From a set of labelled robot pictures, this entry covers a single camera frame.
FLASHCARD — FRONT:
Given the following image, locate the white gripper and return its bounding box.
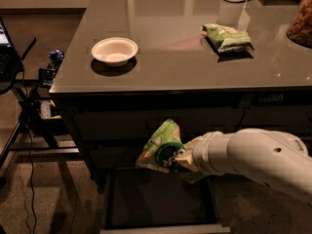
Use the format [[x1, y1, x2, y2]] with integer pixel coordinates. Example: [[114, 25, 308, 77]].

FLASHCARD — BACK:
[[175, 132, 233, 176]]

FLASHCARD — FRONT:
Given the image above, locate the green rice chip bag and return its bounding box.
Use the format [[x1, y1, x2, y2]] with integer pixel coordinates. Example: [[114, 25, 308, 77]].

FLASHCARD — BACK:
[[136, 119, 205, 184]]

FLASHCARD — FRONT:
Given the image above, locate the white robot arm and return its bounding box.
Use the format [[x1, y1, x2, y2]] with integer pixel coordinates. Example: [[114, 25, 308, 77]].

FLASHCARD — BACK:
[[176, 129, 312, 206]]

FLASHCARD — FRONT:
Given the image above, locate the open bottom drawer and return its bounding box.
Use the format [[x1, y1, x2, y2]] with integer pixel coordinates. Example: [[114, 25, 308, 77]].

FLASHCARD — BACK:
[[99, 169, 231, 234]]

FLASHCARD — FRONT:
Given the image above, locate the middle left drawer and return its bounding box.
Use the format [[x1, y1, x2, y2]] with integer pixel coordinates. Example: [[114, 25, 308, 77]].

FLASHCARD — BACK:
[[89, 143, 196, 170]]

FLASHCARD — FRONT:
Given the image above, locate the dark drawer cabinet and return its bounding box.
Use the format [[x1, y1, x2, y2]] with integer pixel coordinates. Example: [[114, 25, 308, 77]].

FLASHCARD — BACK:
[[51, 0, 311, 234]]

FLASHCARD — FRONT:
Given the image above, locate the top left drawer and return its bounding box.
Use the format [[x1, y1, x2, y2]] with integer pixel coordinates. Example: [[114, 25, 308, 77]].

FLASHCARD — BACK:
[[73, 108, 243, 141]]

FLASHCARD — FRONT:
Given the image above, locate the top right drawer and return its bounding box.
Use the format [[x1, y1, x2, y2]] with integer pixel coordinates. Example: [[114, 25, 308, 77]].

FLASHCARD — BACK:
[[240, 106, 312, 136]]

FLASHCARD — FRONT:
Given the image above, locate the green snack bag on counter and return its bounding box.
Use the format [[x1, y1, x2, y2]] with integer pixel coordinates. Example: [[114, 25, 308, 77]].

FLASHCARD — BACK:
[[202, 23, 254, 54]]

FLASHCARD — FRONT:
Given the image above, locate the white paper bowl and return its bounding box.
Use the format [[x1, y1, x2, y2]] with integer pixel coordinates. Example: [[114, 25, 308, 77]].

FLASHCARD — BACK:
[[92, 37, 138, 66]]

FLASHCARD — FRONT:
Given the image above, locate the black smartphone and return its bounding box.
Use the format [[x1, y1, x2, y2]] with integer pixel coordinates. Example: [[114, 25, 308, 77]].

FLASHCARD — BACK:
[[39, 68, 57, 88]]

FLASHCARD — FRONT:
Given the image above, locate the black laptop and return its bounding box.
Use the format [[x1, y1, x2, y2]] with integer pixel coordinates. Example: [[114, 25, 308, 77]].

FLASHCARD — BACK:
[[0, 17, 20, 79]]

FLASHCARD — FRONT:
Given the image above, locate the black cable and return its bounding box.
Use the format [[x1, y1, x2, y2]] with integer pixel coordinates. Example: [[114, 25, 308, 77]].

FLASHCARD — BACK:
[[19, 58, 39, 234]]

